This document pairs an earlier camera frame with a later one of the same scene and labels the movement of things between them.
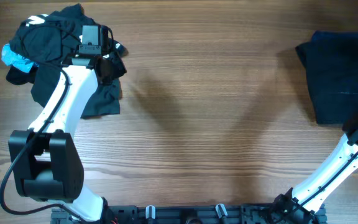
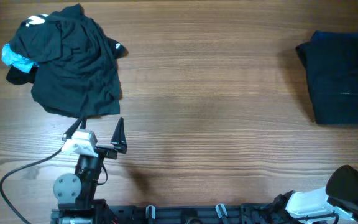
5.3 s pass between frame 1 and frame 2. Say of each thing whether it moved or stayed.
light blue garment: stayed
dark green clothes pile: stayed
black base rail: stayed
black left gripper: moved
